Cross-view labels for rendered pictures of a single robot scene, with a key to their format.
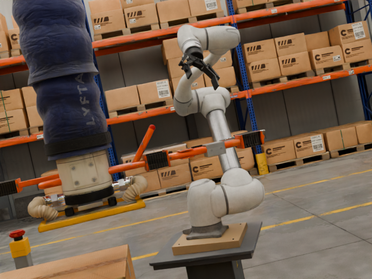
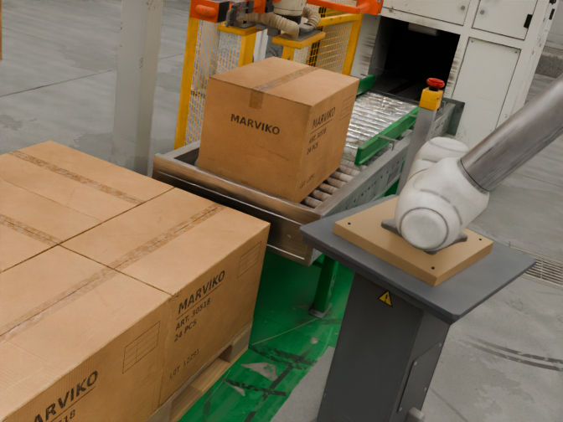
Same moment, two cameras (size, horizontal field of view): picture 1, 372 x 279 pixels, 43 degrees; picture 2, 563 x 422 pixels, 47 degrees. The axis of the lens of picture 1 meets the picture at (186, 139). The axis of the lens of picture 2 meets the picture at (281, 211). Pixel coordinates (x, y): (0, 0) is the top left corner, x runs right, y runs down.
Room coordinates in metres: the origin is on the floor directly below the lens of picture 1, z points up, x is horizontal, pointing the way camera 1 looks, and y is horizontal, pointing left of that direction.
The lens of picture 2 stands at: (2.65, -1.68, 1.51)
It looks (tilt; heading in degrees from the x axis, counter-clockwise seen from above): 24 degrees down; 113
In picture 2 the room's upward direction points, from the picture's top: 11 degrees clockwise
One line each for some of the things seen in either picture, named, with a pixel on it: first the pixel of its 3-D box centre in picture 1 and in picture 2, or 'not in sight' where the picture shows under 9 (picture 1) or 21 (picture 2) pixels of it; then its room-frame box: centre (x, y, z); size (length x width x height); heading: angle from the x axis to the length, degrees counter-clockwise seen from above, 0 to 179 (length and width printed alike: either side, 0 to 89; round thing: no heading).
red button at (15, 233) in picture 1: (17, 235); (435, 84); (2.12, 0.83, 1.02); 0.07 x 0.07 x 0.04
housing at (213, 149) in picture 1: (213, 149); (230, 7); (1.71, -0.09, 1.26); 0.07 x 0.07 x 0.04; 11
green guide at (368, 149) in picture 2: not in sight; (412, 123); (1.86, 1.77, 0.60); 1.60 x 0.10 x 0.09; 92
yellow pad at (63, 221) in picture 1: (91, 210); (249, 21); (1.54, 0.35, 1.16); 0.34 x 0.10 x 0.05; 101
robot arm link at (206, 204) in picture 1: (204, 201); (439, 179); (2.38, -0.03, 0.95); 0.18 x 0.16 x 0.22; 99
